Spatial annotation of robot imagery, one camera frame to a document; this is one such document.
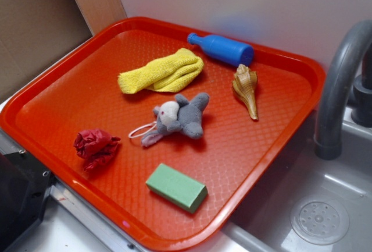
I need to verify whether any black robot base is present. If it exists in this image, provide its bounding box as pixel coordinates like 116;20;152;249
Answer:
1;150;54;251

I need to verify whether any green foam block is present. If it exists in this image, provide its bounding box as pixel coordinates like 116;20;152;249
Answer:
146;164;208;214

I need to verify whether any grey plush toy animal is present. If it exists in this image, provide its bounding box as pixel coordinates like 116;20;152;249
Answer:
128;93;210;147

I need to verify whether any orange plastic tray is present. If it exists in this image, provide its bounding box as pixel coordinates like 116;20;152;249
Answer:
1;17;325;251

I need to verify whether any yellow folded cloth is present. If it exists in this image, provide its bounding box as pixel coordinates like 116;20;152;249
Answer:
117;48;204;94

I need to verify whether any brown striped seashell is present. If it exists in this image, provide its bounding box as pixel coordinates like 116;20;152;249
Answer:
232;64;259;120

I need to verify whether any blue plastic bottle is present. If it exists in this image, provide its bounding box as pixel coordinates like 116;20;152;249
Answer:
187;33;254;67

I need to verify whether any crumpled red paper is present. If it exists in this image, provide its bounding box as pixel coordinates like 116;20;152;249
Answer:
73;129;121;172

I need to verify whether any grey toy sink basin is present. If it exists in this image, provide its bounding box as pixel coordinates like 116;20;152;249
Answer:
223;114;371;251

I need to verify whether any grey curved faucet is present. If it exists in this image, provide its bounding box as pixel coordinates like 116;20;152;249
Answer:
314;20;371;160

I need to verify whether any brown cardboard panel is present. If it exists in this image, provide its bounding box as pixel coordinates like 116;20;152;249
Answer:
1;0;91;101

